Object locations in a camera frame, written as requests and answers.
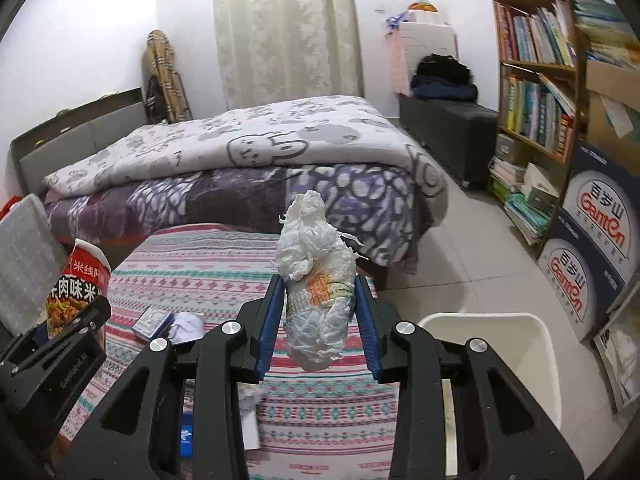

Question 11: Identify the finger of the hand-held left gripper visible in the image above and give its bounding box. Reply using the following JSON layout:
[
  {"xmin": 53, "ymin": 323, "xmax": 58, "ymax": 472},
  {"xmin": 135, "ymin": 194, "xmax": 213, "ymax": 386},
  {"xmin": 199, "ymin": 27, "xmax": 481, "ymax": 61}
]
[{"xmin": 33, "ymin": 296, "xmax": 112, "ymax": 356}]

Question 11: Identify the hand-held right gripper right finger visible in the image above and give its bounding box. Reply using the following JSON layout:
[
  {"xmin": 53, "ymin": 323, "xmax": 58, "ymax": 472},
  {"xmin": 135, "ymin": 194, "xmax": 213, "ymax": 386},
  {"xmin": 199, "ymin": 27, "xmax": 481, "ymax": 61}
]
[{"xmin": 354, "ymin": 273, "xmax": 587, "ymax": 480}]

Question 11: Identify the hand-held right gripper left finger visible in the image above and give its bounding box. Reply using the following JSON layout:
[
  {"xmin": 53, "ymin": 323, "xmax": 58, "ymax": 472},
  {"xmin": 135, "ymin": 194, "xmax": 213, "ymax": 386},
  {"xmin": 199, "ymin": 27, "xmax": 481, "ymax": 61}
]
[{"xmin": 57, "ymin": 275, "xmax": 287, "ymax": 480}]

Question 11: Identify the red noodle packet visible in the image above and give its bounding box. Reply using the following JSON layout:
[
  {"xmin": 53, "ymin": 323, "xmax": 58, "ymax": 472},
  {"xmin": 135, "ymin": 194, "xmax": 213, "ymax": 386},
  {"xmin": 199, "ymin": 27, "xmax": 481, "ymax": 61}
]
[{"xmin": 46, "ymin": 238, "xmax": 112, "ymax": 342}]

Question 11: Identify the small blue white carton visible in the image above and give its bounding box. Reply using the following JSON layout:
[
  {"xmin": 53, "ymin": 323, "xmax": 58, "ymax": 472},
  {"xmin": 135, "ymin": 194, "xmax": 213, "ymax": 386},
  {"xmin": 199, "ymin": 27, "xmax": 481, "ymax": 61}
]
[{"xmin": 132, "ymin": 309, "xmax": 174, "ymax": 342}]

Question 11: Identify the white tissue wad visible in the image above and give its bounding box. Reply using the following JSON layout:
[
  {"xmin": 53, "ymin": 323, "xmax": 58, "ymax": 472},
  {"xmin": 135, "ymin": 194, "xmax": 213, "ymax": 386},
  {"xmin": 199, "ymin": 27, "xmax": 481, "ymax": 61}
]
[{"xmin": 274, "ymin": 191, "xmax": 369, "ymax": 374}]

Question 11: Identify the white plastic bin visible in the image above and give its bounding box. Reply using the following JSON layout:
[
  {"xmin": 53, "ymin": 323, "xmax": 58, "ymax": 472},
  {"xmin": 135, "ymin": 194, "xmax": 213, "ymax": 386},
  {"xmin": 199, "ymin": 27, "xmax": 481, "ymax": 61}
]
[{"xmin": 416, "ymin": 312, "xmax": 564, "ymax": 461}]

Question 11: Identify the striped patterned cloth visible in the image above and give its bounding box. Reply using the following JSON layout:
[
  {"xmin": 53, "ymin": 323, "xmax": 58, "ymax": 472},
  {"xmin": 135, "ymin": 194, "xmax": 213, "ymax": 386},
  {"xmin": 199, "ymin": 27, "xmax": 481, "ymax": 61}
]
[{"xmin": 59, "ymin": 224, "xmax": 407, "ymax": 480}]

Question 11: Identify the white grid panel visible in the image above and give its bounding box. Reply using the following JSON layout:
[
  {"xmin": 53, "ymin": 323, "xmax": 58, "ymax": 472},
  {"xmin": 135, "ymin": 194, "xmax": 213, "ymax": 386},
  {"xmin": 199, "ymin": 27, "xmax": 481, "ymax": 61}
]
[{"xmin": 0, "ymin": 193, "xmax": 69, "ymax": 337}]

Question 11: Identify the white box with blue side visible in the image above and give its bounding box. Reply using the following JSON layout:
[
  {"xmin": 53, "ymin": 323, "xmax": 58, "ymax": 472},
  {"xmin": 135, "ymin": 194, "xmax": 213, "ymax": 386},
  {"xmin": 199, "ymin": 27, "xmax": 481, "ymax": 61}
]
[{"xmin": 179, "ymin": 399, "xmax": 262, "ymax": 461}]

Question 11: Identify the purple patterned blanket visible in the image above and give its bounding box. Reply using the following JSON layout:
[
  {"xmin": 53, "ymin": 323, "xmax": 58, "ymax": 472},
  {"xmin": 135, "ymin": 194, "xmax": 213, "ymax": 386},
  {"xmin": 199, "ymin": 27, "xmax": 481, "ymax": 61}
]
[{"xmin": 44, "ymin": 163, "xmax": 437, "ymax": 277}]

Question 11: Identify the grey bed headboard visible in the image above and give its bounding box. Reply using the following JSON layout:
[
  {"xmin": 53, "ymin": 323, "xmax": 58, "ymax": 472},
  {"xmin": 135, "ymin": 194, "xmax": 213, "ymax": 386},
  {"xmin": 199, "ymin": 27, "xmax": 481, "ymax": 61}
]
[{"xmin": 10, "ymin": 87, "xmax": 149, "ymax": 197}]

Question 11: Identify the stack of flat books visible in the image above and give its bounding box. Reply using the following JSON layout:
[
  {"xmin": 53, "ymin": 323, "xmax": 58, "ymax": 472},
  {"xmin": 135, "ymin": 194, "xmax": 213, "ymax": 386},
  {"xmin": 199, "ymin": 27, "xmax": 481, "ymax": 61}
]
[{"xmin": 487, "ymin": 155, "xmax": 557, "ymax": 247}]

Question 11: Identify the blue printed water carton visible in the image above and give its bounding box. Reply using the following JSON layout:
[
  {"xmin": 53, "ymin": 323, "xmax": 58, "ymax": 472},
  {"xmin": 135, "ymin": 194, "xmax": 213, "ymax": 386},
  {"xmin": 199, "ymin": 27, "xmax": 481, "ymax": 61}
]
[
  {"xmin": 554, "ymin": 140, "xmax": 640, "ymax": 287},
  {"xmin": 536, "ymin": 220, "xmax": 632, "ymax": 344}
]

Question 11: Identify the dark storage bench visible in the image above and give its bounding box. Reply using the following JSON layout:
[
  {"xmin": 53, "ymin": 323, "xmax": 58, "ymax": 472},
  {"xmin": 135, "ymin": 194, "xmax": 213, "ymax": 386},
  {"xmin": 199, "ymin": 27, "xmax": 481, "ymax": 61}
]
[{"xmin": 398, "ymin": 94, "xmax": 500, "ymax": 189}]

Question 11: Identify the small beige box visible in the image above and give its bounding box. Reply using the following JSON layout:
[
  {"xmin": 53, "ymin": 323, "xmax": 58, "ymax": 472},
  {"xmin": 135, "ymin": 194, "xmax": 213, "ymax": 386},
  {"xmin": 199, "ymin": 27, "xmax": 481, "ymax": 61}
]
[{"xmin": 520, "ymin": 164, "xmax": 562, "ymax": 212}]

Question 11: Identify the folded bamboo mat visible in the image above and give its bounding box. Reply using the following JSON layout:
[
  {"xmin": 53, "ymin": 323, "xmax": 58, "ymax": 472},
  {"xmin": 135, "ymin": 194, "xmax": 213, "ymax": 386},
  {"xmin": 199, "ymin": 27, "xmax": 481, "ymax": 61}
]
[{"xmin": 142, "ymin": 30, "xmax": 194, "ymax": 125}]

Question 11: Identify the stack of white papers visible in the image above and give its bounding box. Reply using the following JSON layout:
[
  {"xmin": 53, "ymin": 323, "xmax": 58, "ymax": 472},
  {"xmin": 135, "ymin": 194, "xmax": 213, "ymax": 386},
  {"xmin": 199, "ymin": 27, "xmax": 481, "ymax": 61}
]
[{"xmin": 602, "ymin": 319, "xmax": 640, "ymax": 402}]

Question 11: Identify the pink cloth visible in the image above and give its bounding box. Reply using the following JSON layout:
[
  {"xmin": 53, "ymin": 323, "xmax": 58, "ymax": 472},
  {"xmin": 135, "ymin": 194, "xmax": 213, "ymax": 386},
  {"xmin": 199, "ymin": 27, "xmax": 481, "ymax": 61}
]
[{"xmin": 385, "ymin": 29, "xmax": 414, "ymax": 97}]

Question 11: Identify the black bag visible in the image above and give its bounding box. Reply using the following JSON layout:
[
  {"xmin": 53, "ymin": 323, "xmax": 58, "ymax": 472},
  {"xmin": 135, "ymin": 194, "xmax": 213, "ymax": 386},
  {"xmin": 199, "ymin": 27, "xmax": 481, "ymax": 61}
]
[{"xmin": 415, "ymin": 53, "xmax": 474, "ymax": 87}]

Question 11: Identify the row of thick upright books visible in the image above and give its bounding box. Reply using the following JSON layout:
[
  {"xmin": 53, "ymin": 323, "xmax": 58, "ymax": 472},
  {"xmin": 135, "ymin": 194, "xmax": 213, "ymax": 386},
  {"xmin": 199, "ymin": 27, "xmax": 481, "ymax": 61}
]
[{"xmin": 500, "ymin": 74, "xmax": 577, "ymax": 157}]

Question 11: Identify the cream lace curtain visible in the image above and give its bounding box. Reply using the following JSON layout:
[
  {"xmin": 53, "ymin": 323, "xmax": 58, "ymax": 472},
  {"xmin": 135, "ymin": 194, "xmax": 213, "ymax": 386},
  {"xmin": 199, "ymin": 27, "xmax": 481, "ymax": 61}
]
[{"xmin": 212, "ymin": 0, "xmax": 366, "ymax": 111}]

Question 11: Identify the white drawer cabinet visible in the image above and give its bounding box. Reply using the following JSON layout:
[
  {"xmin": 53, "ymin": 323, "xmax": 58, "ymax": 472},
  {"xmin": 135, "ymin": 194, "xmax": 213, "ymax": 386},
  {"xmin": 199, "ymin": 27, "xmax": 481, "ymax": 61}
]
[{"xmin": 400, "ymin": 21, "xmax": 459, "ymax": 96}]

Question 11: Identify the wooden bookshelf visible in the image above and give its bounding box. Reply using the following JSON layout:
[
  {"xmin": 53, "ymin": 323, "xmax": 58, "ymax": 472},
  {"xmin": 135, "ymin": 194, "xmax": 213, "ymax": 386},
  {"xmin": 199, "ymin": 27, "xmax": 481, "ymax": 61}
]
[{"xmin": 483, "ymin": 0, "xmax": 592, "ymax": 261}]

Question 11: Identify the brown cardboard box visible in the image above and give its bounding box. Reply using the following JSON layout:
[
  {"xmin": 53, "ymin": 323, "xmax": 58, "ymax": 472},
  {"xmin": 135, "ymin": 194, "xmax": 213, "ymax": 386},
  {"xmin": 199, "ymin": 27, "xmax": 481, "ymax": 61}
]
[{"xmin": 581, "ymin": 60, "xmax": 640, "ymax": 177}]

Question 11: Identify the row of thin upright books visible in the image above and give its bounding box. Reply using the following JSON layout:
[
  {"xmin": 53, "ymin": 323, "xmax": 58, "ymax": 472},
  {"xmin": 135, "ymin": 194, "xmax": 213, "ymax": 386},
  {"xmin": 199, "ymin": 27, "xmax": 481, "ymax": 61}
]
[{"xmin": 495, "ymin": 0, "xmax": 577, "ymax": 67}]

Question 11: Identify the pile of books on carton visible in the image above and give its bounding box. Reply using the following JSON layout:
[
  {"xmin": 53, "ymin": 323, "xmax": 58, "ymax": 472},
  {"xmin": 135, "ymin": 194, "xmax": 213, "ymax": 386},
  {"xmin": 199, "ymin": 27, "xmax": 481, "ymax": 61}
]
[{"xmin": 571, "ymin": 0, "xmax": 640, "ymax": 67}]

